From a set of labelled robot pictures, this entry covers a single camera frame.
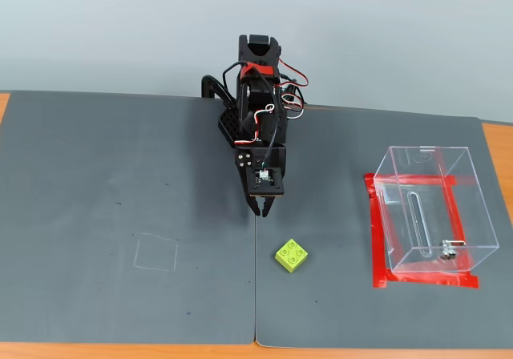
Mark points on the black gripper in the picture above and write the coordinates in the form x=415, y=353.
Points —
x=245, y=161

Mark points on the green lego block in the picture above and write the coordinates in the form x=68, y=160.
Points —
x=292, y=255

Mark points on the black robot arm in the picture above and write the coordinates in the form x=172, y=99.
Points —
x=260, y=110

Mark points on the red tape band on arm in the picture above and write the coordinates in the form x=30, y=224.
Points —
x=262, y=69

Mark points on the transparent plastic box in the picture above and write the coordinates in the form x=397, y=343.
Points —
x=421, y=214

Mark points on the metal box latch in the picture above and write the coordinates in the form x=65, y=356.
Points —
x=448, y=251

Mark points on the black table clamp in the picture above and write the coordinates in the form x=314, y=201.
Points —
x=206, y=84

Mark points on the grey rubber mat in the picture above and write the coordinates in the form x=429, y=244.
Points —
x=328, y=315
x=80, y=194

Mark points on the black wrist camera board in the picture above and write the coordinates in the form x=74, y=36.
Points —
x=266, y=184

